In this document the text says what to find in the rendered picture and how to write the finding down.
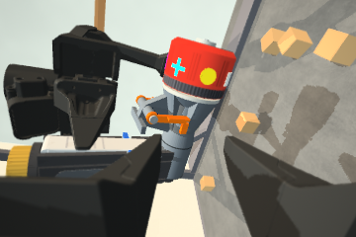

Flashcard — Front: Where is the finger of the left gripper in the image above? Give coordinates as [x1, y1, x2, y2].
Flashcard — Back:
[53, 79, 117, 150]

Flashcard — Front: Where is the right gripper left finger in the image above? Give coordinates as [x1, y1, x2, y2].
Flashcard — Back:
[0, 133, 162, 237]

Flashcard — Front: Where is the orange cube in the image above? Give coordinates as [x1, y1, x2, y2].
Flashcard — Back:
[236, 112, 260, 134]
[278, 27, 312, 59]
[261, 28, 285, 55]
[314, 29, 356, 66]
[200, 176, 215, 192]

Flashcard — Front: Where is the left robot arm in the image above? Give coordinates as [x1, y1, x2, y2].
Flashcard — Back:
[3, 25, 169, 140]

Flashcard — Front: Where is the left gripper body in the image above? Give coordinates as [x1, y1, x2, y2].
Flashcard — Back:
[52, 34, 122, 135]

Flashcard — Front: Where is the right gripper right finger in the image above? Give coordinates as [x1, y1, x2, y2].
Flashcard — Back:
[223, 136, 356, 237]

